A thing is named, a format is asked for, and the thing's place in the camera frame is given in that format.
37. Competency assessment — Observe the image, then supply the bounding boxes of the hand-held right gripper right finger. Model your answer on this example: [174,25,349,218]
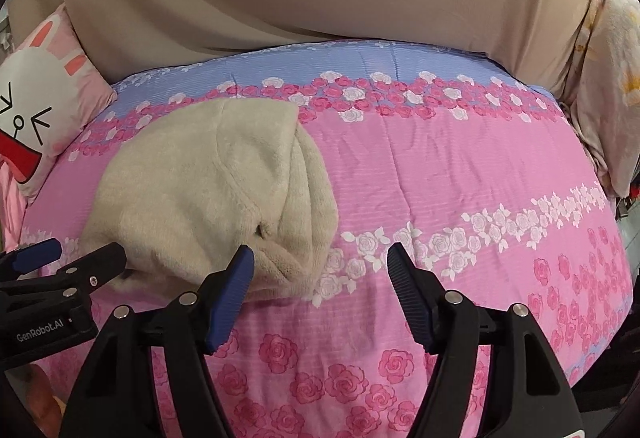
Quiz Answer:
[387,242,587,438]

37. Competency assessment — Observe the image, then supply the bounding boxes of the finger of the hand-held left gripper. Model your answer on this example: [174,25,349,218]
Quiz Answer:
[0,242,128,319]
[0,238,64,280]

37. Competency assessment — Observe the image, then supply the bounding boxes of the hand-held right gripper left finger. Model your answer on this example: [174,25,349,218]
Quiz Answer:
[59,244,256,438]

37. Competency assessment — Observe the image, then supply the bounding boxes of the cream knit sweater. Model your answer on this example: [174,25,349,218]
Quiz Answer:
[80,97,340,301]

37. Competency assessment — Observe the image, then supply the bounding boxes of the pink floral bedsheet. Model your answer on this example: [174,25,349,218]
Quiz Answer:
[0,38,636,438]

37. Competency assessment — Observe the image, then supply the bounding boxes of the pink rabbit pillow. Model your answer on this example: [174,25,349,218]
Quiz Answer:
[0,2,117,199]

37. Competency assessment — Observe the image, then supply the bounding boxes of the peach floral pillow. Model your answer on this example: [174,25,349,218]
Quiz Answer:
[570,0,640,197]

